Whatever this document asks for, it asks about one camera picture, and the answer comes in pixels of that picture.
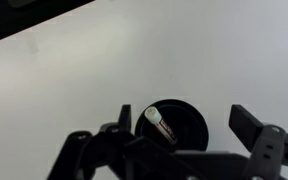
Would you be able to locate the dark green mug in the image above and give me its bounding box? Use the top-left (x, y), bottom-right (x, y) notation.
top-left (134, 98), bottom-right (210, 153)

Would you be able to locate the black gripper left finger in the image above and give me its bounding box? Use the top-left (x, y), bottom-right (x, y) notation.
top-left (47, 104), bottom-right (202, 180)

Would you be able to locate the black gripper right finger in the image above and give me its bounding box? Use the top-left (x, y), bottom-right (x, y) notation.
top-left (228, 104), bottom-right (288, 180)

